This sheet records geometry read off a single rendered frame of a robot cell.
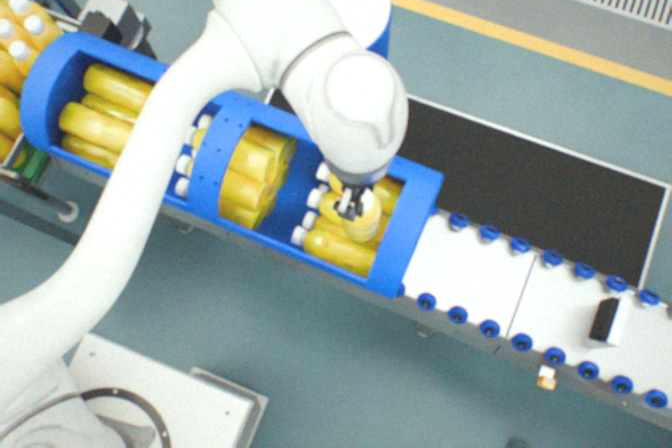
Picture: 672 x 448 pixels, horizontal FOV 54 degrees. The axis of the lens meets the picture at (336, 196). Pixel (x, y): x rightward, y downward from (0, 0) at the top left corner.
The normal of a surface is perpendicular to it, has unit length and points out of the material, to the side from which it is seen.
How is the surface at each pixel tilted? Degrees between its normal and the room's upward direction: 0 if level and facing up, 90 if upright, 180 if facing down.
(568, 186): 0
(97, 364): 2
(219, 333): 0
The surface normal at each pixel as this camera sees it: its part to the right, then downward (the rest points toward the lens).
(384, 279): -0.36, 0.61
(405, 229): -0.11, -0.10
